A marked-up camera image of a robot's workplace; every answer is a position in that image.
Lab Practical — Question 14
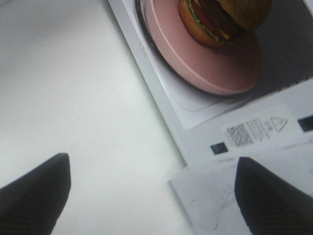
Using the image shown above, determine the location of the pink round plate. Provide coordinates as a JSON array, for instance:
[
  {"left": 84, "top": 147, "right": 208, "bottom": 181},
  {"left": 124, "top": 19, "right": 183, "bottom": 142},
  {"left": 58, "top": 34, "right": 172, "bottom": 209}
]
[{"left": 145, "top": 0, "right": 261, "bottom": 95}]

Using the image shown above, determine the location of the white microwave oven body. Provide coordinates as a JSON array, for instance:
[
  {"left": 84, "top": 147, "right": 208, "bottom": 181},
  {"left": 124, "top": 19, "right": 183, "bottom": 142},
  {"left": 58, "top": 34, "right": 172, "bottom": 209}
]
[{"left": 109, "top": 0, "right": 313, "bottom": 235}]

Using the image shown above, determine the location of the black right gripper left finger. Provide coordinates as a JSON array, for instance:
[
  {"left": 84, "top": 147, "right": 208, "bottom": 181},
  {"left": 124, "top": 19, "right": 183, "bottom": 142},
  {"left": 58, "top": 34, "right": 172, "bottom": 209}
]
[{"left": 0, "top": 153, "right": 71, "bottom": 235}]

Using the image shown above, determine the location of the burger with lettuce and tomato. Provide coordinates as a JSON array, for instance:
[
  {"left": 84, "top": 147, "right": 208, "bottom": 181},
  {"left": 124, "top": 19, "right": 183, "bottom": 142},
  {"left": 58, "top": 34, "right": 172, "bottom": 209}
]
[{"left": 178, "top": 0, "right": 272, "bottom": 47}]

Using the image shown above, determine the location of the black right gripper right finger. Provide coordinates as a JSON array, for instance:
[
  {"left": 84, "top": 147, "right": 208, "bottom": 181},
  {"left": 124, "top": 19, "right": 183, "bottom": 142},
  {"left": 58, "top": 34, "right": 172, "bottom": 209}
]
[{"left": 234, "top": 157, "right": 313, "bottom": 235}]

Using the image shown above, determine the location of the white warning label sticker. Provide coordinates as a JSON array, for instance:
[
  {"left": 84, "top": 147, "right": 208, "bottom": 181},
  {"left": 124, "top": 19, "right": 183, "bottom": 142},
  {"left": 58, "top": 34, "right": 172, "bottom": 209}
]
[{"left": 221, "top": 103, "right": 301, "bottom": 149}]

